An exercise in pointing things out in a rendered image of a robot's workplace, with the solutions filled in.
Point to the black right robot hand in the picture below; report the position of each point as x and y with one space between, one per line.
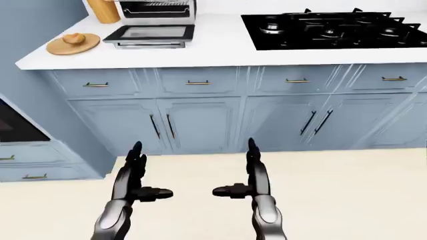
259 180

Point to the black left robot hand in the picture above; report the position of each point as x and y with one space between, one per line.
128 180

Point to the black gas cooktop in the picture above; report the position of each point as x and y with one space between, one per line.
260 37

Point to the small brown bread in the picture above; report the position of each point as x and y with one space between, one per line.
74 38

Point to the blue cabinet door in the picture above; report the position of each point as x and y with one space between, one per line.
113 125
273 122
203 125
363 120

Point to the silver toaster oven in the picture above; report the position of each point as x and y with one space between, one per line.
191 10

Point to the wooden cylinder canister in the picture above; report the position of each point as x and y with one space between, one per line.
104 11

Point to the blue cabinet drawer front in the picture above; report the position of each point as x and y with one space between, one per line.
227 80
66 83
267 80
36 156
367 77
63 173

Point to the black glass toaster oven door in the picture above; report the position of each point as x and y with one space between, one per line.
151 32

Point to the black built-in oven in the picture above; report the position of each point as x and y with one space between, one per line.
16 127

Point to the round wooden board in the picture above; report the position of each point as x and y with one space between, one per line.
80 47

